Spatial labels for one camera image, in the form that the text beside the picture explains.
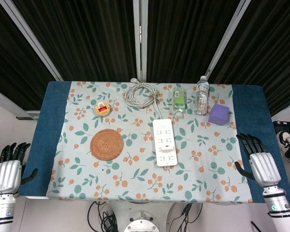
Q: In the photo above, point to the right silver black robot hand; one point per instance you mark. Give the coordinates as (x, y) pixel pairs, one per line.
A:
(264, 169)

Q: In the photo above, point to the clear plastic water bottle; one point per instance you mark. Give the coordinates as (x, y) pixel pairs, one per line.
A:
(201, 99)

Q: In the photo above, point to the green liquid clear bottle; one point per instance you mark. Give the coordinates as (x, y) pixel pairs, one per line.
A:
(179, 99)

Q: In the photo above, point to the white charger block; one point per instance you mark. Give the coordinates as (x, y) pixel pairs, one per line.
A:
(166, 149)

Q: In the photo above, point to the white power strip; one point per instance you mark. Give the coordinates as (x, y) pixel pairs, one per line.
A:
(164, 131)

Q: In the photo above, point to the round woven rattan coaster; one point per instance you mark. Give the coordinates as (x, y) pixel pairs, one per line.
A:
(106, 144)

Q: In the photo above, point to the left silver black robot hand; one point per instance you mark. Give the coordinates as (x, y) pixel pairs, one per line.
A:
(7, 176)

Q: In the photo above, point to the white metal frame post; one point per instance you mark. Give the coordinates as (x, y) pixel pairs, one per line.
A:
(140, 36)
(31, 38)
(228, 36)

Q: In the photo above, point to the blue table cover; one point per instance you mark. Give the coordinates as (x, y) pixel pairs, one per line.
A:
(54, 108)

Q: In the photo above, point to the purple cube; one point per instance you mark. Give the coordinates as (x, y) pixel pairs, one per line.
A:
(218, 116)

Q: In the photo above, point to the floral printed tablecloth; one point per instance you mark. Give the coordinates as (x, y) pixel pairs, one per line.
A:
(135, 178)

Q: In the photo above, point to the white silver robot torso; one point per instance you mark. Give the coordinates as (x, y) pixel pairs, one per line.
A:
(141, 220)

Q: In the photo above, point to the dark pleated curtain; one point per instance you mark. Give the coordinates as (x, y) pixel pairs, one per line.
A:
(87, 36)

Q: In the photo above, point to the round gold tin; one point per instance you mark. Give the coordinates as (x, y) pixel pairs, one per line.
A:
(102, 109)

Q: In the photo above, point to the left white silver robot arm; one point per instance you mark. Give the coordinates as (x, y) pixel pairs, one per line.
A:
(2, 212)

